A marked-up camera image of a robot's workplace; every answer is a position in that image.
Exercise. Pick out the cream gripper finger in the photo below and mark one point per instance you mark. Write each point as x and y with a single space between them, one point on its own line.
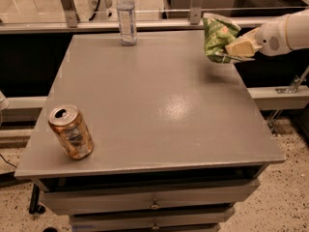
245 45
226 58

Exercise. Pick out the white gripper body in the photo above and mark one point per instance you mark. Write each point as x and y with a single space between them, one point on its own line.
269 39

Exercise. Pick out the green jalapeno chip bag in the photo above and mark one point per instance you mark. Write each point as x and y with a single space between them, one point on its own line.
219 31

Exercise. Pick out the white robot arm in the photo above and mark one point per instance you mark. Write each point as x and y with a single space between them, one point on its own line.
297 29

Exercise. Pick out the clear plastic water bottle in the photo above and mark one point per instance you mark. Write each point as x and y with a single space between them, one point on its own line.
127 21

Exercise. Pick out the grey drawer cabinet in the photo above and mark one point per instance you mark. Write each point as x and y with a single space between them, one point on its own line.
159 113

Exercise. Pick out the upper grey drawer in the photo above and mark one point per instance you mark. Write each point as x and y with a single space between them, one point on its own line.
148 198

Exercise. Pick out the grey drawer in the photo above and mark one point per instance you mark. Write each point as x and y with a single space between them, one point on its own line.
148 198
152 220

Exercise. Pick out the lower grey drawer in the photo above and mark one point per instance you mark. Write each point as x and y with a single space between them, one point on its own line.
152 220

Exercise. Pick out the crushed orange soda can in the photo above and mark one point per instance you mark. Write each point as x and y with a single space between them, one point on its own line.
68 124

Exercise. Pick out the black caster wheel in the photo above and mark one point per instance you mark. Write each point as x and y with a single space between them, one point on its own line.
34 206

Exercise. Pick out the metal railing frame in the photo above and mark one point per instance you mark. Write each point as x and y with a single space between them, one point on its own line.
82 16

